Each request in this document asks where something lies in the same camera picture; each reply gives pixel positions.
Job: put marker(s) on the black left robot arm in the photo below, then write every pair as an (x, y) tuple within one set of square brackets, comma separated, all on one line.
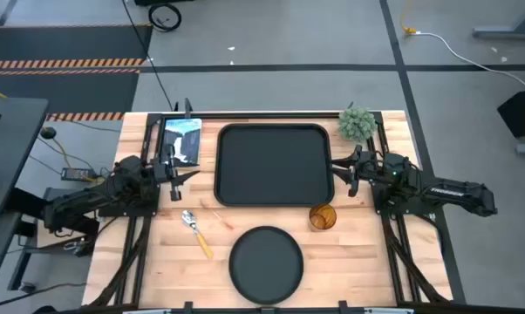
[(83, 202)]

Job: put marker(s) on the black aluminium robot frame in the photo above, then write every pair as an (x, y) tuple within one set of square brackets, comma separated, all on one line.
[(267, 115)]

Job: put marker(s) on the amber glass cup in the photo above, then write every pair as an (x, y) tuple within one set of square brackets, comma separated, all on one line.
[(322, 217)]

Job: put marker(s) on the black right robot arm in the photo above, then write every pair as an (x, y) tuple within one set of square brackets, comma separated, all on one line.
[(458, 194)]

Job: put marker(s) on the grey table leg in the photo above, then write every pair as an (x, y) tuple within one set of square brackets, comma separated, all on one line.
[(506, 31)]

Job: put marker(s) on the small green potted plant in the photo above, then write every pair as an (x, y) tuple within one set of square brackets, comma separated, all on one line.
[(357, 124)]

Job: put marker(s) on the black floor mat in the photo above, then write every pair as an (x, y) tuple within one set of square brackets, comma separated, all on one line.
[(62, 43)]

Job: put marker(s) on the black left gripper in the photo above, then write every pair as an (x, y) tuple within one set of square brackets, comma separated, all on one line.
[(162, 171)]

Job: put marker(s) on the black power adapter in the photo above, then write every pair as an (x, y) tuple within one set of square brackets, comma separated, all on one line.
[(76, 174)]

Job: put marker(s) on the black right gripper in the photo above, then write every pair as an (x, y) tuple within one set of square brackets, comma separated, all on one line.
[(369, 171)]

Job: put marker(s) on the black angular box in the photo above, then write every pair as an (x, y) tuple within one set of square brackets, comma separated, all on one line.
[(522, 113)]

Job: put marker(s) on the black round plate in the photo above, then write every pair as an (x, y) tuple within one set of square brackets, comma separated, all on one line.
[(266, 265)]

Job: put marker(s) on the black round floor puck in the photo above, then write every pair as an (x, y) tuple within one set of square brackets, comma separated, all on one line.
[(48, 132)]

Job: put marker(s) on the dark grey desk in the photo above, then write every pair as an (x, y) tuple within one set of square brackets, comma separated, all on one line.
[(9, 152)]

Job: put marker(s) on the black rectangular tray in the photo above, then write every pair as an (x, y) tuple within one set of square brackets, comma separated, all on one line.
[(273, 165)]

